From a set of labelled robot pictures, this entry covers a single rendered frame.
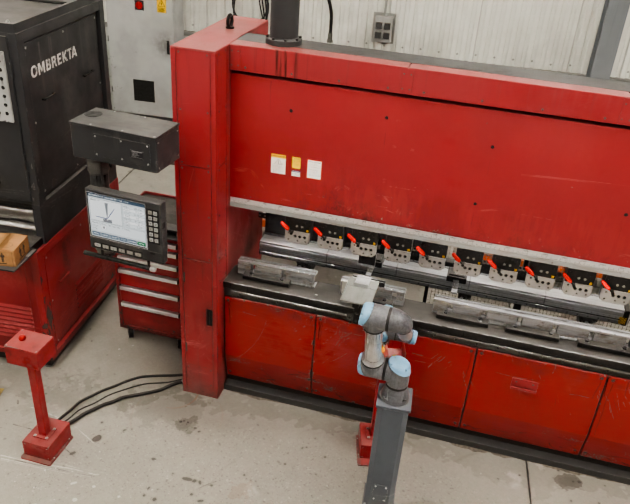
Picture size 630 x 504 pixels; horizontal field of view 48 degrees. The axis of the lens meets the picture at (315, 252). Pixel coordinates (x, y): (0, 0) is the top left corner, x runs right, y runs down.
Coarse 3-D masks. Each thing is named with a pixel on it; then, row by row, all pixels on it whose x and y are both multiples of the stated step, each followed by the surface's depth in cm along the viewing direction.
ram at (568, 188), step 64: (256, 128) 390; (320, 128) 380; (384, 128) 371; (448, 128) 362; (512, 128) 353; (576, 128) 345; (256, 192) 410; (320, 192) 399; (384, 192) 388; (448, 192) 378; (512, 192) 369; (576, 192) 360; (512, 256) 386; (576, 256) 376
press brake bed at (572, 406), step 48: (240, 336) 450; (288, 336) 440; (336, 336) 430; (432, 336) 412; (240, 384) 475; (288, 384) 464; (336, 384) 450; (432, 384) 428; (480, 384) 419; (576, 384) 401; (624, 384) 393; (432, 432) 447; (480, 432) 442; (528, 432) 429; (576, 432) 417; (624, 432) 408; (624, 480) 426
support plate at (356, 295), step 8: (352, 280) 419; (352, 288) 412; (360, 288) 412; (368, 288) 413; (376, 288) 413; (344, 296) 404; (352, 296) 404; (360, 296) 405; (368, 296) 405; (360, 304) 398
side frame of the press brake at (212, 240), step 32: (224, 32) 389; (256, 32) 407; (192, 64) 360; (224, 64) 369; (192, 96) 368; (224, 96) 377; (192, 128) 377; (224, 128) 386; (192, 160) 387; (224, 160) 396; (192, 192) 396; (224, 192) 406; (192, 224) 407; (224, 224) 416; (256, 224) 480; (192, 256) 418; (224, 256) 427; (256, 256) 495; (192, 288) 429; (192, 320) 441; (192, 352) 454; (192, 384) 468
